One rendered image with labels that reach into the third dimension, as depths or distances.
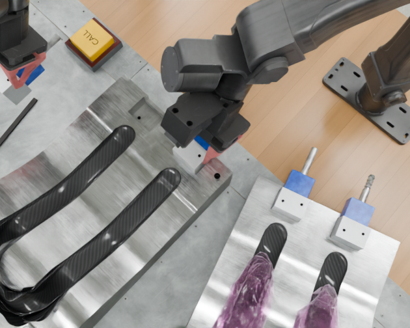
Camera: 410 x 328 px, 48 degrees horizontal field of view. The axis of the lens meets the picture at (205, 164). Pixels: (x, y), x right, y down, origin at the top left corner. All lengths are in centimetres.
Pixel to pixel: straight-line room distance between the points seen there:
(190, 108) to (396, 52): 33
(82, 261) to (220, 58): 37
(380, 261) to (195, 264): 31
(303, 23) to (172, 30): 47
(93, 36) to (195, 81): 40
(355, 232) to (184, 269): 29
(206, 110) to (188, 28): 39
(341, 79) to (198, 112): 42
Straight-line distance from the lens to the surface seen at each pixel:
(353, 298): 80
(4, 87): 79
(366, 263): 81
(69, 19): 101
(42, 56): 75
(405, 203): 91
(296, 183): 79
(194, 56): 55
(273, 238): 78
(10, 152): 93
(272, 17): 55
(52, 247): 74
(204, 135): 66
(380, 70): 80
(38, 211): 77
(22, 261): 74
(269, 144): 87
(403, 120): 95
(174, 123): 58
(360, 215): 80
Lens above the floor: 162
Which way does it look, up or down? 75 degrees down
